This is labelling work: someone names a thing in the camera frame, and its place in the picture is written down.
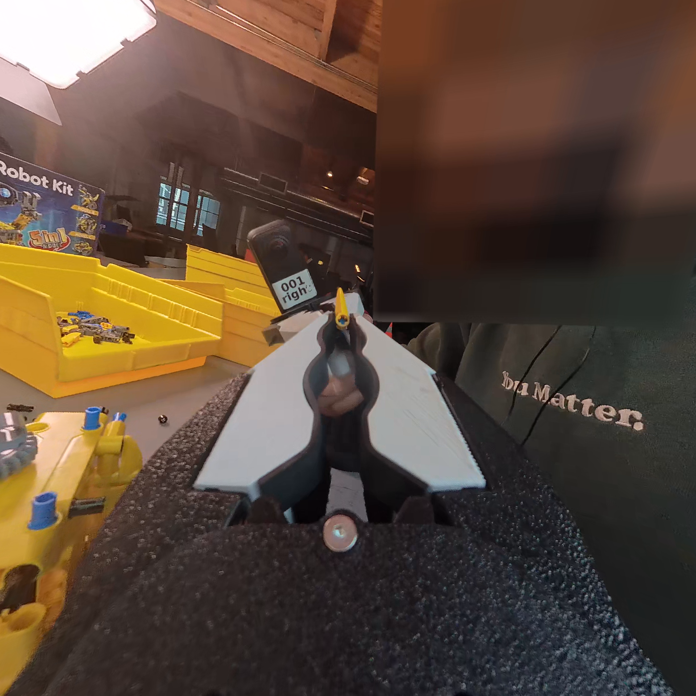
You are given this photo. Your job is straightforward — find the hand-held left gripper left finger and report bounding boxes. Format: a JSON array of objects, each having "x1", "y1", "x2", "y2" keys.
[{"x1": 193, "y1": 314, "x2": 334, "y2": 523}]

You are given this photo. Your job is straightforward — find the dark framed window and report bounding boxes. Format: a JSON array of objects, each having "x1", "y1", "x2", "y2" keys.
[{"x1": 156, "y1": 181, "x2": 222, "y2": 230}]

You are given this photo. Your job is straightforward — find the person's right hand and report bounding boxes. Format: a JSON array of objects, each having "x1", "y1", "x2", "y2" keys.
[{"x1": 317, "y1": 375, "x2": 364, "y2": 418}]

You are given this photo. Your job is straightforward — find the mixed lego piece heap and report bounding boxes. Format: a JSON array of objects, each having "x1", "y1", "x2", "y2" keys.
[{"x1": 57, "y1": 311, "x2": 136, "y2": 347}]

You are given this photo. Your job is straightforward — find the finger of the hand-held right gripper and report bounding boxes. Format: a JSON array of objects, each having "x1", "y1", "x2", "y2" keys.
[
  {"x1": 282, "y1": 306, "x2": 331, "y2": 345},
  {"x1": 346, "y1": 293, "x2": 377, "y2": 326}
]

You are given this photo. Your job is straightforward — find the yellow lego vehicle model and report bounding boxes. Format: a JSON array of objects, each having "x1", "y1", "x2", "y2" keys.
[{"x1": 0, "y1": 405, "x2": 143, "y2": 670}]

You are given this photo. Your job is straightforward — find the colourful lego box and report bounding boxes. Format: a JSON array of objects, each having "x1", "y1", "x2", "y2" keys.
[{"x1": 0, "y1": 152, "x2": 105, "y2": 256}]

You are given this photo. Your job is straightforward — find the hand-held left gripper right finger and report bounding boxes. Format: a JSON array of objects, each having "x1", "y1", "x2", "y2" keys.
[{"x1": 351, "y1": 314, "x2": 487, "y2": 524}]

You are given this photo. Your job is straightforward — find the bright studio light panel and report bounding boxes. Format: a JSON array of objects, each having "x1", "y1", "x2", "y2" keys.
[{"x1": 0, "y1": 0, "x2": 158, "y2": 127}]

